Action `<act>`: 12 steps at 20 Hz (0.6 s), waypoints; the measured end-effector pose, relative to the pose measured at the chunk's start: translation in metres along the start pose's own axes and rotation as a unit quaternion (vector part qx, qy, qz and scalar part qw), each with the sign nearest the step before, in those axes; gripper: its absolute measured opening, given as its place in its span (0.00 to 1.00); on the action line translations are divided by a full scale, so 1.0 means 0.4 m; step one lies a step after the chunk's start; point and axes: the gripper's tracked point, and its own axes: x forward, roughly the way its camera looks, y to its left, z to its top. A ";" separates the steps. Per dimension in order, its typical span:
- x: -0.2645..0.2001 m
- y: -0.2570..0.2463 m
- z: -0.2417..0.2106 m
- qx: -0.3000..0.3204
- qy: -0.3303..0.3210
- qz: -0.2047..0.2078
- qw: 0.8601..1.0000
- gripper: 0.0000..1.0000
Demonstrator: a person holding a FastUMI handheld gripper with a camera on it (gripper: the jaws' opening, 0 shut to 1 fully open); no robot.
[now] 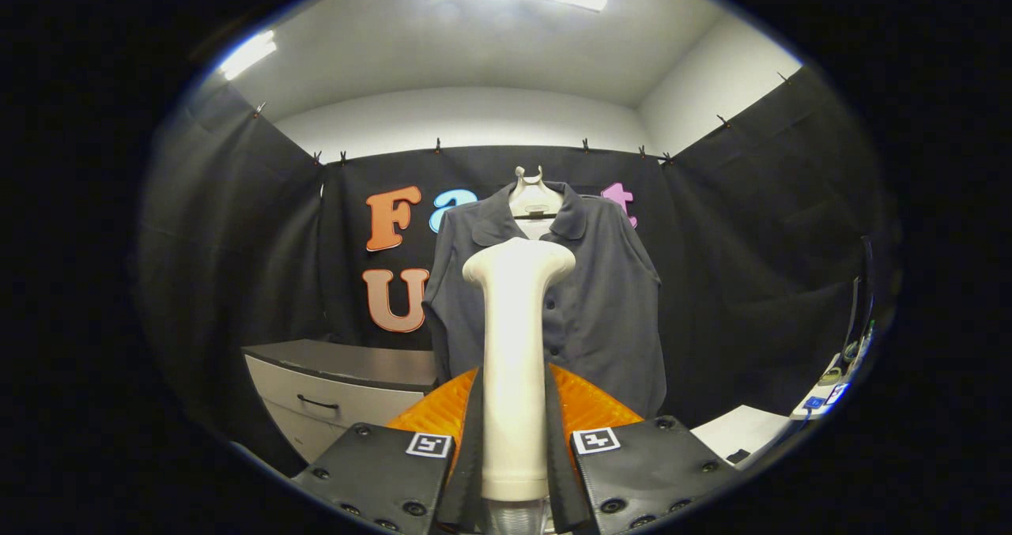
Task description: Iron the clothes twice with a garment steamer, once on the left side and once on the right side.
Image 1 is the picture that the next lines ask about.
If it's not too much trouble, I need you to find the grey drawer cabinet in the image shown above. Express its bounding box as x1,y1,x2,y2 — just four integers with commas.
241,339,440,465

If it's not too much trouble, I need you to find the white garment steamer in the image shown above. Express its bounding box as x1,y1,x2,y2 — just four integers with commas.
462,237,576,535

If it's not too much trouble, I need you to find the small ceiling light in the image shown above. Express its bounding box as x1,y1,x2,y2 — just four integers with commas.
215,29,279,81

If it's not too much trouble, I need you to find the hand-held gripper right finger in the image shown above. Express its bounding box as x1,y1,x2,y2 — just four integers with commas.
546,363,744,534

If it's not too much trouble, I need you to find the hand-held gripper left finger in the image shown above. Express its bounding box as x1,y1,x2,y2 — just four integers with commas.
293,365,484,534

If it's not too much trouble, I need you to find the white side table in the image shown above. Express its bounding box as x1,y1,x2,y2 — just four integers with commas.
690,405,791,466

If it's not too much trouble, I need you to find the white mannequin torso stand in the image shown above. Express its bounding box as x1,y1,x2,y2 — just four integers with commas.
508,165,566,240

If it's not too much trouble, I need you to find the grey button-up shirt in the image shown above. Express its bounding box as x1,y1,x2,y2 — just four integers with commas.
423,181,667,419

